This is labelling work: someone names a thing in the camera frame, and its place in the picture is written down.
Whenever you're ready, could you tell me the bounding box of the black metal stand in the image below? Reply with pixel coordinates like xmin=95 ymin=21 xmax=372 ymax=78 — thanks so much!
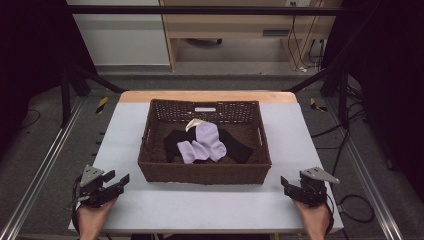
xmin=282 ymin=64 xmax=352 ymax=130
xmin=59 ymin=62 xmax=127 ymax=129

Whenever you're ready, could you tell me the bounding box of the yellow black tape strip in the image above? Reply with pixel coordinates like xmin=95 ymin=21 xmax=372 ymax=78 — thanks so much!
xmin=309 ymin=97 xmax=329 ymax=114
xmin=95 ymin=96 xmax=110 ymax=115

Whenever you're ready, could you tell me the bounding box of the black sock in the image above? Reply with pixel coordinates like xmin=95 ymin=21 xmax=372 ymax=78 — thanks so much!
xmin=163 ymin=129 xmax=198 ymax=164
xmin=217 ymin=128 xmax=255 ymax=165

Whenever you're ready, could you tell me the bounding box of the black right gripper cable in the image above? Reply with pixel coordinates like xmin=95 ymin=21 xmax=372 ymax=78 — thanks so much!
xmin=323 ymin=191 xmax=335 ymax=236

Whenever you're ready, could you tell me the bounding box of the person's left hand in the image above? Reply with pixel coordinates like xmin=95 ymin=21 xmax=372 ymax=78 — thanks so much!
xmin=76 ymin=197 xmax=118 ymax=240

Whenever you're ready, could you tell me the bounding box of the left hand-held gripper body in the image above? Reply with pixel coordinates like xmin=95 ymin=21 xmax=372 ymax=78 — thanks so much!
xmin=77 ymin=164 xmax=126 ymax=209

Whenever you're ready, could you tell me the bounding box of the thin black hanging cable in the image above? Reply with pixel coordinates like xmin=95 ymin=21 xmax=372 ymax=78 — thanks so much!
xmin=287 ymin=2 xmax=303 ymax=69

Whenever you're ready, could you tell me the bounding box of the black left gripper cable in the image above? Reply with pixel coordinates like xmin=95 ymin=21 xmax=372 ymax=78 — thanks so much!
xmin=70 ymin=194 xmax=83 ymax=236

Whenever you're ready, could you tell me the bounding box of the white cabinet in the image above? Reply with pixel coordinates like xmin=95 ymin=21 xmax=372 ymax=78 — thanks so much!
xmin=65 ymin=0 xmax=171 ymax=67

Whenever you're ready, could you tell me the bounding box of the brown woven basket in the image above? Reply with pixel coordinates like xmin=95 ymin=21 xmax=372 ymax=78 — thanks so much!
xmin=137 ymin=98 xmax=273 ymax=186

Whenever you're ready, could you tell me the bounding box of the wooden desk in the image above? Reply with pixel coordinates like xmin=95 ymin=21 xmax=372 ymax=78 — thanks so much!
xmin=159 ymin=0 xmax=344 ymax=72

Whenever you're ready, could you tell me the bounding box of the thin black floor cable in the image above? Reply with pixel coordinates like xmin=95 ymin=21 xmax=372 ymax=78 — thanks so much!
xmin=19 ymin=107 xmax=42 ymax=130

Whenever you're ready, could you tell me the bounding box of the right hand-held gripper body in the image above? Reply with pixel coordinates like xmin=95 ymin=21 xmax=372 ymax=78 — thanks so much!
xmin=292 ymin=166 xmax=341 ymax=208

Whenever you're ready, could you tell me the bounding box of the yellow cable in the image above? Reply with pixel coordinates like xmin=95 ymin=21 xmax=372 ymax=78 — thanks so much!
xmin=297 ymin=0 xmax=325 ymax=72

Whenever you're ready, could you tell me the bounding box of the looped black floor cable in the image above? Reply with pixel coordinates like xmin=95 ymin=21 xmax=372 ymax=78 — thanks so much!
xmin=338 ymin=194 xmax=376 ymax=224

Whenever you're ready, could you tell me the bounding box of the black horizontal frame bar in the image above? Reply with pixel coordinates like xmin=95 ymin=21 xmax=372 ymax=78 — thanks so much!
xmin=64 ymin=4 xmax=346 ymax=17

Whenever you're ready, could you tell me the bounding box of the small purple sock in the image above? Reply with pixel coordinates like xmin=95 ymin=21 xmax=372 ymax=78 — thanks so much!
xmin=176 ymin=140 xmax=211 ymax=165

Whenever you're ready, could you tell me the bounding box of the black curtain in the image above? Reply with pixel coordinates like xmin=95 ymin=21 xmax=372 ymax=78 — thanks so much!
xmin=0 ymin=0 xmax=98 ymax=159
xmin=322 ymin=0 xmax=424 ymax=196

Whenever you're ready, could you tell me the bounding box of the cream sock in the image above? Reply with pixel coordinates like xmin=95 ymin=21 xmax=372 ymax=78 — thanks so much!
xmin=184 ymin=118 xmax=206 ymax=133

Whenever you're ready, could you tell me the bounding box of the aluminium rail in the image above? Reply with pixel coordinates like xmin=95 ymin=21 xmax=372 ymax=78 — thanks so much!
xmin=0 ymin=96 xmax=86 ymax=240
xmin=323 ymin=97 xmax=405 ymax=240

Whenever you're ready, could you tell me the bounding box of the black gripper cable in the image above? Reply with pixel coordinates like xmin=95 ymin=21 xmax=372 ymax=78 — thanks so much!
xmin=70 ymin=194 xmax=83 ymax=236
xmin=323 ymin=191 xmax=335 ymax=236

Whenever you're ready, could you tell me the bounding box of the large purple sock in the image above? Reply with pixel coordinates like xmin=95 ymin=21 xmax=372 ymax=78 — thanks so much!
xmin=194 ymin=121 xmax=228 ymax=163

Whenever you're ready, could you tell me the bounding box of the person's right hand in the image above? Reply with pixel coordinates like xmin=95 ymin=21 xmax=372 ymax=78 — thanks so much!
xmin=292 ymin=199 xmax=332 ymax=240

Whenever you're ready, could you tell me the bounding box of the long black floor cable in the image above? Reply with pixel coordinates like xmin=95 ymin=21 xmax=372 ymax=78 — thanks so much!
xmin=311 ymin=108 xmax=368 ymax=178

